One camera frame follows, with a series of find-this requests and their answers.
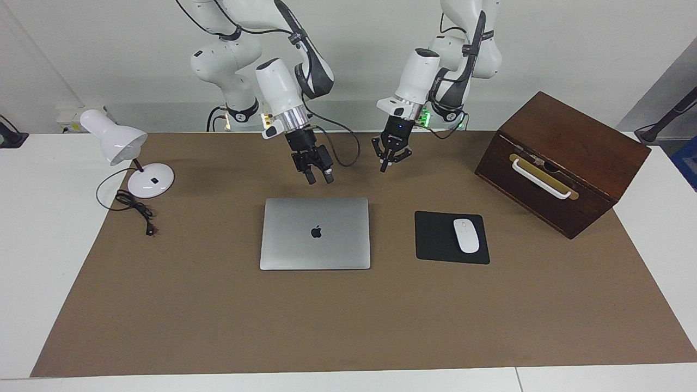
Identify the white box handle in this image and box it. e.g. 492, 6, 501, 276
512, 158, 572, 199

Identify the brown table mat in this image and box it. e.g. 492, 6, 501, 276
30, 131, 697, 378

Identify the black lamp power cable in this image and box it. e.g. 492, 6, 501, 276
96, 166, 158, 237

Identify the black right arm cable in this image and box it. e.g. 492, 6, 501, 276
175, 0, 361, 167

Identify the silver laptop with apple logo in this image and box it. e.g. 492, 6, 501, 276
259, 197, 371, 271

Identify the black tripod stand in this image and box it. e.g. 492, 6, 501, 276
634, 86, 697, 145

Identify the white computer mouse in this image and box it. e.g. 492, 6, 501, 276
453, 218, 480, 254

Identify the black mouse pad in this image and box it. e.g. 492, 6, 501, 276
414, 211, 491, 265

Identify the white power strip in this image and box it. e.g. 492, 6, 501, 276
56, 106, 118, 134

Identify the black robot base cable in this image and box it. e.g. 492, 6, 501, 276
206, 105, 229, 133

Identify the black stand foot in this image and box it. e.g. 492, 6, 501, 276
0, 114, 29, 149

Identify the blue crate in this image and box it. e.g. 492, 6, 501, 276
671, 135, 697, 192

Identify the dark brown wooden box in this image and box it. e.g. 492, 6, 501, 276
474, 91, 652, 240

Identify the white desk lamp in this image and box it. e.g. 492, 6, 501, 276
80, 109, 175, 199

